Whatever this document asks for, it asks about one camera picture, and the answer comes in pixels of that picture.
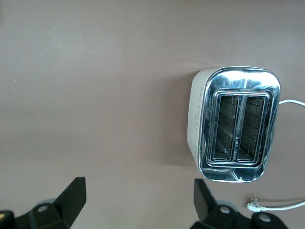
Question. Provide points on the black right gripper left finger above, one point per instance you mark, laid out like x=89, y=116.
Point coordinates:
x=69, y=200

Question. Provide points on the cream and chrome toaster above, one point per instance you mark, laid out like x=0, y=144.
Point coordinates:
x=228, y=83

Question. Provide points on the brown table cover sheet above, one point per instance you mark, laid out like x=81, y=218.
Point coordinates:
x=95, y=95

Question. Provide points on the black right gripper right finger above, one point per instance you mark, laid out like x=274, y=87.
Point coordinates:
x=207, y=210

